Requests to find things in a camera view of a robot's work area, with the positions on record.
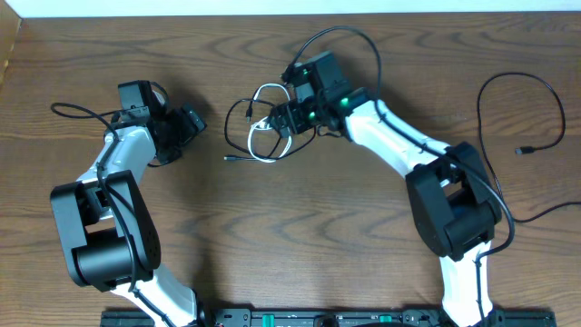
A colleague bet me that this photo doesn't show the white cable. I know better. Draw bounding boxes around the white cable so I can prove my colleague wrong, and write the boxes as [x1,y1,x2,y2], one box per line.
[247,83,294,164]

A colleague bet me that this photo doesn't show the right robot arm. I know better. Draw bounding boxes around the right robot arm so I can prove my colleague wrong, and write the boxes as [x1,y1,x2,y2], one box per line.
[269,52,500,326]

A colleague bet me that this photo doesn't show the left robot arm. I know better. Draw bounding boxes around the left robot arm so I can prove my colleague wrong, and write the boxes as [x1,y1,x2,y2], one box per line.
[50,80,215,326]

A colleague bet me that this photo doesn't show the left camera black cable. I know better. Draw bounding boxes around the left camera black cable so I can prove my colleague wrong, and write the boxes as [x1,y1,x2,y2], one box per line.
[50,83,182,327]

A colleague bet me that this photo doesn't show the camera black cable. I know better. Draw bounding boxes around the camera black cable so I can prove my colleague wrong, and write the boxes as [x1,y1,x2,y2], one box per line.
[50,83,182,327]
[281,25,517,327]

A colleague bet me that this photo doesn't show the right camera black cable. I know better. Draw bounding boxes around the right camera black cable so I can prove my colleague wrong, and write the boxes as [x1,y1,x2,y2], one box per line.
[281,25,517,327]

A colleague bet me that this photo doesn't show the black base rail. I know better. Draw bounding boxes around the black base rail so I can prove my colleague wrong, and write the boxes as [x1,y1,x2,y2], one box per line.
[99,307,557,327]

